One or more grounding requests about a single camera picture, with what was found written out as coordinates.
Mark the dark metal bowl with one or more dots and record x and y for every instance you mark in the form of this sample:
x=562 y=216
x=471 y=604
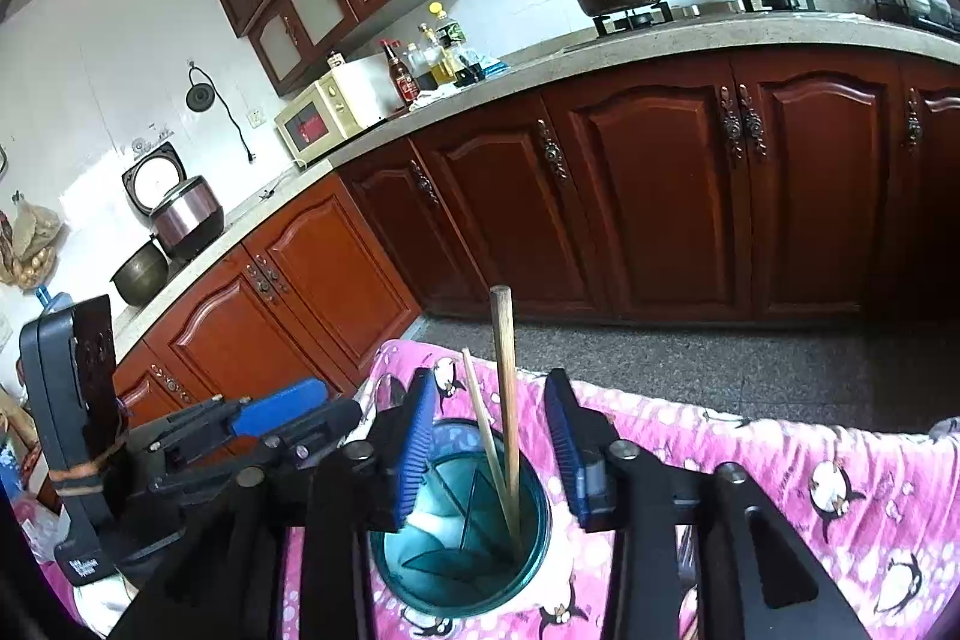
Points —
x=143 y=275

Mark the pink penguin print towel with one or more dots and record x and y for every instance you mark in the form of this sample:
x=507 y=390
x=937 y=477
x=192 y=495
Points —
x=879 y=512

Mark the white floral utensil holder cup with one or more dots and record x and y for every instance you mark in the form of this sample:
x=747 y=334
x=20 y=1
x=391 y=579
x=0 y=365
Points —
x=454 y=557

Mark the cream microwave oven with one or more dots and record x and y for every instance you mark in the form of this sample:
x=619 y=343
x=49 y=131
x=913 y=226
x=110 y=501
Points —
x=342 y=103

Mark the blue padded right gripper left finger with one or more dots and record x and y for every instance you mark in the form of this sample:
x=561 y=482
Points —
x=226 y=577

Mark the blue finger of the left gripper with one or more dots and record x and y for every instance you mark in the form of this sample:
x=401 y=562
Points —
x=266 y=414

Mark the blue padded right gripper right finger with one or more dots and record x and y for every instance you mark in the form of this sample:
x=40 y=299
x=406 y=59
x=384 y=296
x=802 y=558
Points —
x=755 y=577

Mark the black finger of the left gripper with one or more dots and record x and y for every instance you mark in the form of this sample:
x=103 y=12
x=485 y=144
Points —
x=315 y=431

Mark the wooden chopstick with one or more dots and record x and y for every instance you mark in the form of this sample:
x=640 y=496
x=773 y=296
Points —
x=489 y=447

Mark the cooking oil bottle yellow cap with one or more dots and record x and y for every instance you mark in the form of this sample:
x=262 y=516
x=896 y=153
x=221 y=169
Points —
x=451 y=39

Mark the gas stove burners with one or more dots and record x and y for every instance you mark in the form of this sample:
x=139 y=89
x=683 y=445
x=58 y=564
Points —
x=659 y=14

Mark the dark sauce bottle red label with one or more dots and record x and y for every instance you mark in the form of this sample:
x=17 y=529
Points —
x=404 y=83

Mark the dark wooden base cabinets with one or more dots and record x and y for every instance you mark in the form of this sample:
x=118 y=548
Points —
x=805 y=195

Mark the wooden handled spoon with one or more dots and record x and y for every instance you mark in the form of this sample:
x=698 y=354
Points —
x=502 y=319

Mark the rice cooker open lid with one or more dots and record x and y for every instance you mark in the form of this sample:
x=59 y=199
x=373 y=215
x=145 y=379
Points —
x=182 y=212

